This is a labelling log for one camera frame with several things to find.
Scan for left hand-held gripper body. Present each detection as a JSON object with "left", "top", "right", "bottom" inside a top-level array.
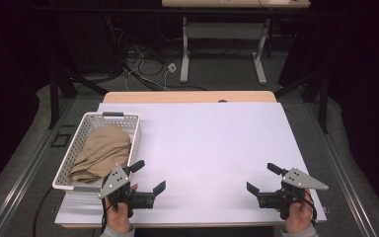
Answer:
[{"left": 99, "top": 163, "right": 156, "bottom": 219}]

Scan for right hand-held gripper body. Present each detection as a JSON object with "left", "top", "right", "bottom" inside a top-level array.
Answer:
[{"left": 257, "top": 167, "right": 330, "bottom": 221}]

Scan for beige shorts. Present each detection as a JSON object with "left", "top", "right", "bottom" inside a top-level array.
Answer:
[{"left": 69, "top": 124, "right": 133, "bottom": 185}]

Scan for white perforated plastic basket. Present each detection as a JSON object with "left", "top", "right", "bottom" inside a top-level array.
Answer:
[{"left": 51, "top": 112, "right": 142, "bottom": 194}]

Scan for person's right hand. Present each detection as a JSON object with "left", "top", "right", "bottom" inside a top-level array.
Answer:
[{"left": 275, "top": 191, "right": 314, "bottom": 235}]

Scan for person's left hand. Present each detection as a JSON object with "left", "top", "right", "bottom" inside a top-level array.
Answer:
[{"left": 104, "top": 184, "right": 140, "bottom": 235}]

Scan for white table mat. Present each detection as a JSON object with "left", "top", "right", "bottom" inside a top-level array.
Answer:
[{"left": 54, "top": 101, "right": 329, "bottom": 226}]

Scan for black metal stand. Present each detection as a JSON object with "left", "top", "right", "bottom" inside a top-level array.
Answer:
[
  {"left": 274, "top": 65, "right": 330, "bottom": 134},
  {"left": 47, "top": 13, "right": 110, "bottom": 130}
]

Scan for wooden table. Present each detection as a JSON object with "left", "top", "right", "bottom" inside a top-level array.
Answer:
[{"left": 60, "top": 90, "right": 329, "bottom": 230}]

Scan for dark curtain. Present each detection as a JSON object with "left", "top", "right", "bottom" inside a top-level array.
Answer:
[
  {"left": 0, "top": 0, "right": 52, "bottom": 201},
  {"left": 277, "top": 0, "right": 379, "bottom": 211}
]

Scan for white-legged desk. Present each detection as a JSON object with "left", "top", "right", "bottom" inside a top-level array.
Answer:
[{"left": 161, "top": 0, "right": 312, "bottom": 86}]

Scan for right hand-held gripper cable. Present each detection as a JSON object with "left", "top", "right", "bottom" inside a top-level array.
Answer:
[{"left": 289, "top": 187, "right": 319, "bottom": 225}]

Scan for hand-held gripper cable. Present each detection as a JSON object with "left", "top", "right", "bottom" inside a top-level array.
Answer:
[
  {"left": 100, "top": 197, "right": 114, "bottom": 233},
  {"left": 289, "top": 187, "right": 319, "bottom": 225}
]

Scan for left hand-held gripper cable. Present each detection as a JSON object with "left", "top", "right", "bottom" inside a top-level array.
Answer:
[{"left": 100, "top": 197, "right": 114, "bottom": 233}]

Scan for aluminium floor rail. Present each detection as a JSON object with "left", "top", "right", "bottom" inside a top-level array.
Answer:
[
  {"left": 304, "top": 102, "right": 376, "bottom": 237},
  {"left": 0, "top": 98, "right": 77, "bottom": 237}
]

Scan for black floor cable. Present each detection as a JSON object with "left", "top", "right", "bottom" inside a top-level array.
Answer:
[{"left": 32, "top": 187, "right": 54, "bottom": 237}]

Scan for bundle of floor cables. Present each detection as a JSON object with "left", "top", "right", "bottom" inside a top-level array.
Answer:
[{"left": 121, "top": 42, "right": 208, "bottom": 93}]

